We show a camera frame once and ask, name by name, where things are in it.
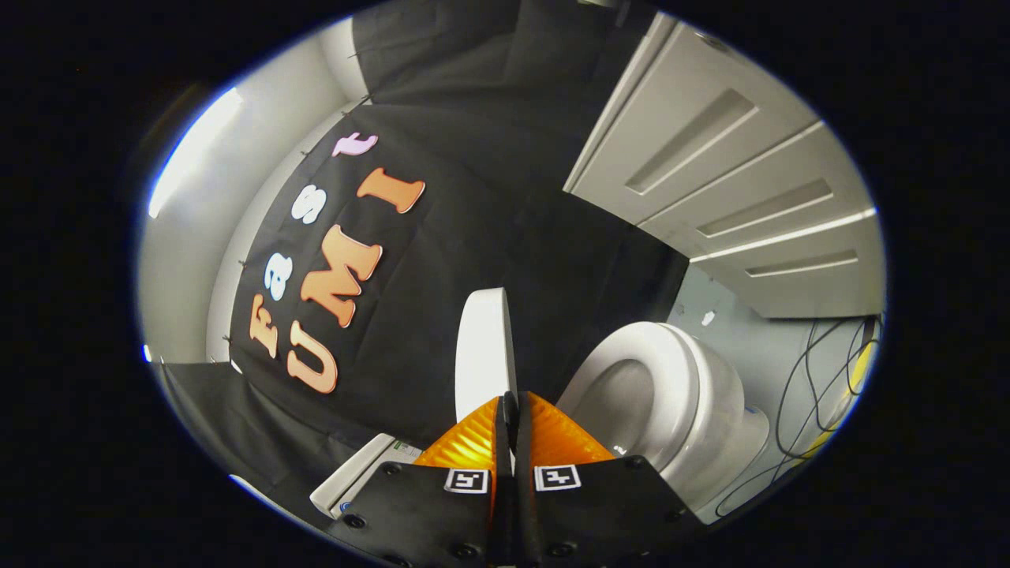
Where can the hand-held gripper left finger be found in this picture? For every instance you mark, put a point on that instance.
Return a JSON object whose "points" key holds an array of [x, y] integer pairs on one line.
{"points": [[505, 505]]}

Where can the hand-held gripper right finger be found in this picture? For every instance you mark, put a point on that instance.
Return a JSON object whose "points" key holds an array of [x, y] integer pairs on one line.
{"points": [[527, 513]]}

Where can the white toilet lid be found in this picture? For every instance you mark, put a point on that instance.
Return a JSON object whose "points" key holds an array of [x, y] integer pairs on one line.
{"points": [[483, 355]]}

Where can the white ceramic toilet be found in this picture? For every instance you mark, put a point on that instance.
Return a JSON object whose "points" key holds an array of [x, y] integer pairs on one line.
{"points": [[678, 394]]}

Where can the black backdrop cloth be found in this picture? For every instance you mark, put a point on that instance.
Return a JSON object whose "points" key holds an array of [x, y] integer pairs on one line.
{"points": [[473, 197]]}

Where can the white drawer cabinet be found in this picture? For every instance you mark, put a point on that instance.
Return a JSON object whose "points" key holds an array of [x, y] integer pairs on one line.
{"points": [[710, 102]]}

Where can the ceiling light panel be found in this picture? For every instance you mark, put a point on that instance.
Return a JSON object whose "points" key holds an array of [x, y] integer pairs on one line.
{"points": [[193, 150]]}

